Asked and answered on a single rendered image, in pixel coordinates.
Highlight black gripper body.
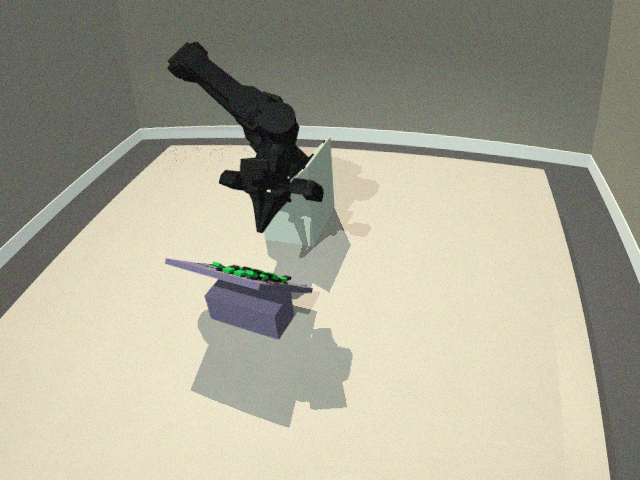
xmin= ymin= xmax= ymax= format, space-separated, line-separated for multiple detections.
xmin=219 ymin=143 xmax=324 ymax=202

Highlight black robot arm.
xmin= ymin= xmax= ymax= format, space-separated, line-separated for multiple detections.
xmin=168 ymin=41 xmax=314 ymax=181

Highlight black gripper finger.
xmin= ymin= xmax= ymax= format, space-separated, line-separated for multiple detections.
xmin=244 ymin=189 xmax=265 ymax=233
xmin=259 ymin=192 xmax=292 ymax=233

